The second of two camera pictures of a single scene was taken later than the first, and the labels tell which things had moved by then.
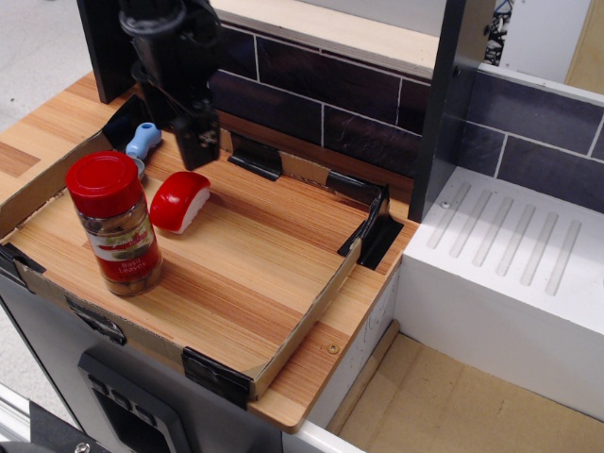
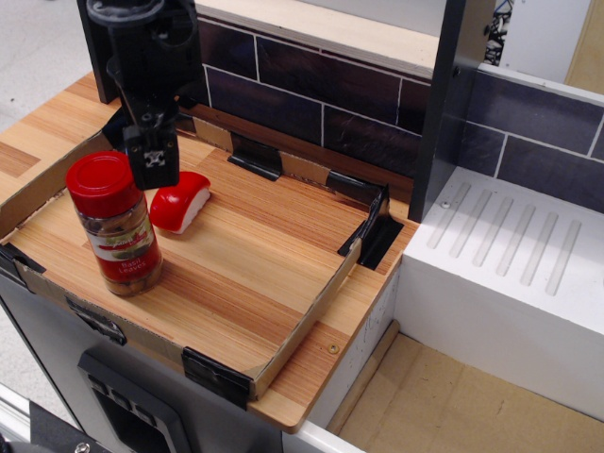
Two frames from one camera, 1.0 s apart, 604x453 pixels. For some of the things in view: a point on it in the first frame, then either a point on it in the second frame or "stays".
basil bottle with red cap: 108,192 stays
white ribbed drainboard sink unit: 510,279 stays
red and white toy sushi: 177,200 stays
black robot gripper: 173,44 -> 154,55
